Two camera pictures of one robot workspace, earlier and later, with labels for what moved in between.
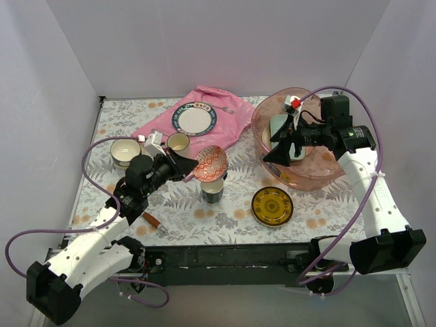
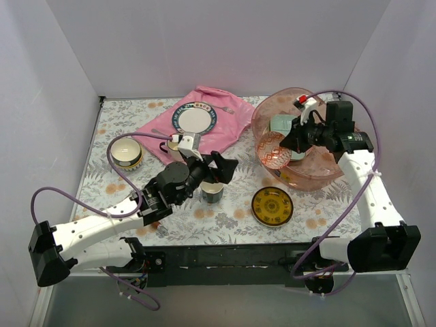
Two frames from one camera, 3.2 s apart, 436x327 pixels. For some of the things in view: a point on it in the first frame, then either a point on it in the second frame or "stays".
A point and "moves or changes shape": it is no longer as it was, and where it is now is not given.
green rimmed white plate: (194, 118) stays
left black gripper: (174, 166) → (211, 169)
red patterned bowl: (212, 165) moves or changes shape
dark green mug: (212, 192) stays
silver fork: (226, 109) stays
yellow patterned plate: (272, 206) stays
